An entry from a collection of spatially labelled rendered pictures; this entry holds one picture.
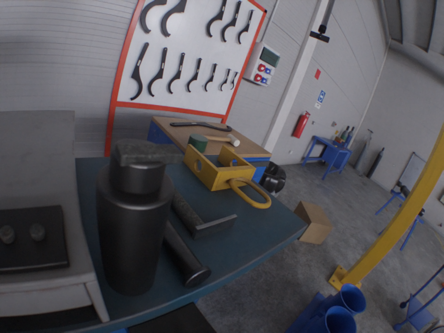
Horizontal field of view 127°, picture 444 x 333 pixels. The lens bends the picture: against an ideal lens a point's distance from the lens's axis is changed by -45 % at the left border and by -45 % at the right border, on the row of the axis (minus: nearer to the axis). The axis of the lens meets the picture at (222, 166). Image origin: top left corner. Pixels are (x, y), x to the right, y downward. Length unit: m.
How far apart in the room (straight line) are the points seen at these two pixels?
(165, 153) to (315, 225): 2.30
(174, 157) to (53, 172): 0.17
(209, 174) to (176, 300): 0.33
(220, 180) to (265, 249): 0.21
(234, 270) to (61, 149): 0.34
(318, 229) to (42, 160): 2.45
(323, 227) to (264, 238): 2.05
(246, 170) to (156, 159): 0.43
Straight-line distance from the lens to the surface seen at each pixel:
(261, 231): 0.47
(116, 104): 1.96
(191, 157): 0.58
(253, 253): 0.41
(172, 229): 0.33
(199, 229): 0.36
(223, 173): 0.51
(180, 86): 2.14
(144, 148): 0.16
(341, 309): 1.62
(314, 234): 2.51
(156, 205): 0.17
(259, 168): 1.48
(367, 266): 2.26
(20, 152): 0.33
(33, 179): 0.27
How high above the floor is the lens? 1.34
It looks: 24 degrees down
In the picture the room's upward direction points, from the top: 21 degrees clockwise
